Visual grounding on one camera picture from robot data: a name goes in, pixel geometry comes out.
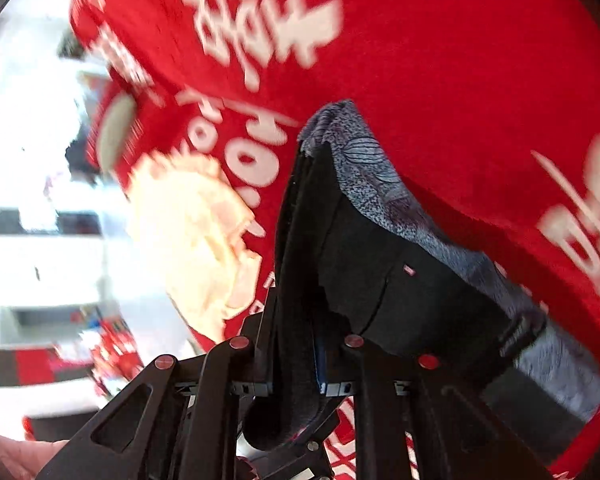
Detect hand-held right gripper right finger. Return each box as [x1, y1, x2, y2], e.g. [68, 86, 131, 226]
[316, 334, 552, 480]

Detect white shelf unit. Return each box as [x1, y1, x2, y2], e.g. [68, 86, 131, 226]
[0, 200, 146, 441]

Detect cream fluffy cloth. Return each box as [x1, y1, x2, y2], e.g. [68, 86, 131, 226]
[127, 152, 264, 344]

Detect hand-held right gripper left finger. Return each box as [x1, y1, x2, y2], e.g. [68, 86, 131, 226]
[37, 152, 311, 480]

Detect red and black box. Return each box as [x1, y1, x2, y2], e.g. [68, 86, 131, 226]
[0, 346, 99, 389]

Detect person's left hand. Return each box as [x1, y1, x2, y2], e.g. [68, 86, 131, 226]
[0, 430, 71, 480]

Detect red printed blanket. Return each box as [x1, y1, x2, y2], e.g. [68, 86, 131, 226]
[65, 0, 600, 480]

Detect black pants with blue trim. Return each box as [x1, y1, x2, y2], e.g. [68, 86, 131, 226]
[242, 100, 600, 453]

